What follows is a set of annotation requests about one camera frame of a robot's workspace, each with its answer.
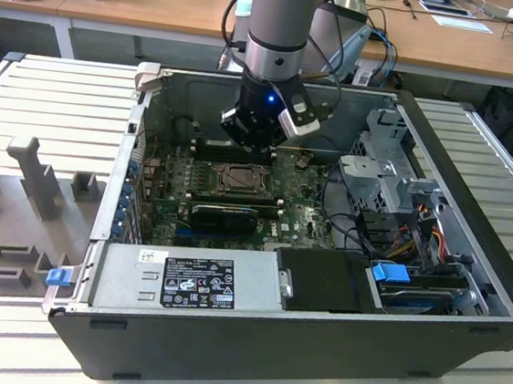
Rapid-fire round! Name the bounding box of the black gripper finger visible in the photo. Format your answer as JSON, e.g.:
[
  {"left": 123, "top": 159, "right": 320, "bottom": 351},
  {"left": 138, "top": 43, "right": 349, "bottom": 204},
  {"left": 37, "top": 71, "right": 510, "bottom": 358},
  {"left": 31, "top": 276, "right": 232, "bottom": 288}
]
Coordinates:
[
  {"left": 239, "top": 142, "right": 259, "bottom": 165},
  {"left": 256, "top": 142, "right": 277, "bottom": 167}
]

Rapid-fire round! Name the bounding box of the metal wire locking lever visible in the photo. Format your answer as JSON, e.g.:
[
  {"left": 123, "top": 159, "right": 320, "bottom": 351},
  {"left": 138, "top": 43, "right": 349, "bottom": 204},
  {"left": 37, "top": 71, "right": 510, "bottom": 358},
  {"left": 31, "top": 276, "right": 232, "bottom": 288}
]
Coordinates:
[
  {"left": 215, "top": 187, "right": 270, "bottom": 200},
  {"left": 216, "top": 161, "right": 269, "bottom": 173}
]

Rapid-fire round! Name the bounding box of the metal socket cover frame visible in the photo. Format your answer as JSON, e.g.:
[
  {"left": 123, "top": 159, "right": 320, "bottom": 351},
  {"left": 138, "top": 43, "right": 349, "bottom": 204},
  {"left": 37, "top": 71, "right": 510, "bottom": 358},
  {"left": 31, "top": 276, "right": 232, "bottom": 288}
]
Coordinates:
[{"left": 213, "top": 163, "right": 270, "bottom": 198}]

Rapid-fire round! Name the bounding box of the CPU socket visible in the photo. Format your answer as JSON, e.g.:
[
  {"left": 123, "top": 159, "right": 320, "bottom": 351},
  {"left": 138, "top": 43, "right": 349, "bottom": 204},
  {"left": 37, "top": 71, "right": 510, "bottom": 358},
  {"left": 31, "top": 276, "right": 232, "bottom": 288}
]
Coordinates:
[{"left": 212, "top": 161, "right": 273, "bottom": 199}]

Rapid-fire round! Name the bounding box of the green motherboard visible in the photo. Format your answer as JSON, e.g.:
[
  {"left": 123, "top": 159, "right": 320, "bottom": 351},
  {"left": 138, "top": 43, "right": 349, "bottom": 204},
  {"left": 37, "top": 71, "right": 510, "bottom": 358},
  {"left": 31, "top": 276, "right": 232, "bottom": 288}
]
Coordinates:
[{"left": 133, "top": 135, "right": 349, "bottom": 266}]

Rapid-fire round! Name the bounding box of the black graphics card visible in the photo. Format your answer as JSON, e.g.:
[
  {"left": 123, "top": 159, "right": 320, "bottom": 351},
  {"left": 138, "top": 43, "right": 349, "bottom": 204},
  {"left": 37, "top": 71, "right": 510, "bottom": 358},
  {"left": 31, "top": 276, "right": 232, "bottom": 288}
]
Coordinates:
[{"left": 187, "top": 200, "right": 261, "bottom": 240}]

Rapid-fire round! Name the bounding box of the silver metal drive cage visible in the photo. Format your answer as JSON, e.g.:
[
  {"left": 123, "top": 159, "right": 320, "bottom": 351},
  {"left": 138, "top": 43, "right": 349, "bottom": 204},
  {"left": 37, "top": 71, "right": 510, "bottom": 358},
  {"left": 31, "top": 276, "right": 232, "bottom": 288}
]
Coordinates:
[{"left": 331, "top": 103, "right": 452, "bottom": 222}]

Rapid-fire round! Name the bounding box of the pale blue teach pendant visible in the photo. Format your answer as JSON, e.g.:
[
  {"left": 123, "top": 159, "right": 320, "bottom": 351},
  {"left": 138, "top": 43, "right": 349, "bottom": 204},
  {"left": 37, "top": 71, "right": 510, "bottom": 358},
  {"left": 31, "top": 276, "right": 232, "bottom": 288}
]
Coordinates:
[{"left": 318, "top": 20, "right": 375, "bottom": 87}]

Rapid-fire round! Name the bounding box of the grey plastic case latch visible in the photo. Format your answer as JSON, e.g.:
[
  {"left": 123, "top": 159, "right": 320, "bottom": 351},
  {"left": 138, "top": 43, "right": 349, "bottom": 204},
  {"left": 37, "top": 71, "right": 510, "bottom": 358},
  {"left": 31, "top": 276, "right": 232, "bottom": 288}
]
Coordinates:
[{"left": 132, "top": 60, "right": 163, "bottom": 97}]

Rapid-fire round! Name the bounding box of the black plastic shroud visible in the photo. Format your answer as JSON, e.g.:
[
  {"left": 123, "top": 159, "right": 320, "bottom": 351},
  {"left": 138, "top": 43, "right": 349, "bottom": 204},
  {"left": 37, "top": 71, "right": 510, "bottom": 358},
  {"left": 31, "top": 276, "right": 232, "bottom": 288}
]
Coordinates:
[{"left": 269, "top": 243, "right": 384, "bottom": 321}]

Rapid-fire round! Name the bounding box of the blue disk carrier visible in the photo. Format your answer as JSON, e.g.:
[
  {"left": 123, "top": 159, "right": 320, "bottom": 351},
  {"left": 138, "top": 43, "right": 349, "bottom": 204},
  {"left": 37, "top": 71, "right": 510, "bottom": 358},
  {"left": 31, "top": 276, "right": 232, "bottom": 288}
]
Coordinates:
[{"left": 369, "top": 258, "right": 414, "bottom": 288}]

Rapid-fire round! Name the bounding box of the silver power supply unit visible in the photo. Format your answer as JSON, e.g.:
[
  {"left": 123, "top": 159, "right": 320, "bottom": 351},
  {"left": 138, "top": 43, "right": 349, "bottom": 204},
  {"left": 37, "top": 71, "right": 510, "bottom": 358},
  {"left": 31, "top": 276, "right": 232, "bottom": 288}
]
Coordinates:
[{"left": 86, "top": 229, "right": 288, "bottom": 327}]

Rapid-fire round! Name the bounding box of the hard disk drive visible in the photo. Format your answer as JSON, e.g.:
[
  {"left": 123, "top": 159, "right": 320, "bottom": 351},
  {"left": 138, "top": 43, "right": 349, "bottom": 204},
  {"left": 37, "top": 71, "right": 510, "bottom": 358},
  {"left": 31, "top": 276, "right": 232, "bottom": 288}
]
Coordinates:
[{"left": 374, "top": 277, "right": 456, "bottom": 320}]

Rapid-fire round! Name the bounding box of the black PC case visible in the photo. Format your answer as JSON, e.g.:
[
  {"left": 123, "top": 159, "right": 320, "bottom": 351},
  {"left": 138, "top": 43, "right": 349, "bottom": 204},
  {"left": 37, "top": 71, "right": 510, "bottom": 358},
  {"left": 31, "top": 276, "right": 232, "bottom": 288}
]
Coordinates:
[{"left": 34, "top": 53, "right": 513, "bottom": 384}]

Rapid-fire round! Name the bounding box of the white paper sheet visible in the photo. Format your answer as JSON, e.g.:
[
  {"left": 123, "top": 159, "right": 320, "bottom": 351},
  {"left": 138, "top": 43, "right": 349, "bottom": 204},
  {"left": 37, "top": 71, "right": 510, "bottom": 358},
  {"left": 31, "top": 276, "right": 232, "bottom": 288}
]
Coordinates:
[{"left": 429, "top": 13, "right": 496, "bottom": 36}]

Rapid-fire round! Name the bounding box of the blue case latch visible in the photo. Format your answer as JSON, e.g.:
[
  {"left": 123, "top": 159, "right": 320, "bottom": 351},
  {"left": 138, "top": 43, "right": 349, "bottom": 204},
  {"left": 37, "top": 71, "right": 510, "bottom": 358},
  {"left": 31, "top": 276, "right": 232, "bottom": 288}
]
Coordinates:
[{"left": 45, "top": 266, "right": 70, "bottom": 290}]

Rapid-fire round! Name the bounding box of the grey parts rack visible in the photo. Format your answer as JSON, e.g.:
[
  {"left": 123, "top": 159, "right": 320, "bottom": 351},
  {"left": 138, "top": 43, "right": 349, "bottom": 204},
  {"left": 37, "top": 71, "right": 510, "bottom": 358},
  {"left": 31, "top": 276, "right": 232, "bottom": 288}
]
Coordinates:
[{"left": 0, "top": 131, "right": 112, "bottom": 312}]

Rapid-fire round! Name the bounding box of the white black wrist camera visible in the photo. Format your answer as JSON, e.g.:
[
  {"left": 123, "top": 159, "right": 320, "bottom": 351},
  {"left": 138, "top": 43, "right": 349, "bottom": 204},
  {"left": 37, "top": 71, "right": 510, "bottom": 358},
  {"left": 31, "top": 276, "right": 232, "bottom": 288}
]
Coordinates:
[{"left": 275, "top": 91, "right": 325, "bottom": 140}]

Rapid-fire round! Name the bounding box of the black cable bundle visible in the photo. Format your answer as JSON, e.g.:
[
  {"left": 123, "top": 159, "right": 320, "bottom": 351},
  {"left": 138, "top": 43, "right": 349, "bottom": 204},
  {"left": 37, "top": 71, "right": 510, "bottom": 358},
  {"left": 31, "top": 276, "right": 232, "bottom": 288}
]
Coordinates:
[{"left": 313, "top": 161, "right": 382, "bottom": 256}]

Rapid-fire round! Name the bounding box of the red yellow wire bundle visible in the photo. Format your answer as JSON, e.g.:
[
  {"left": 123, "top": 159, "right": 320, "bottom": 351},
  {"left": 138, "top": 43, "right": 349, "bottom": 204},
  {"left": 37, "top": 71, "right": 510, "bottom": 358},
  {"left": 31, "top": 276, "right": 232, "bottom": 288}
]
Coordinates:
[{"left": 390, "top": 210, "right": 451, "bottom": 265}]

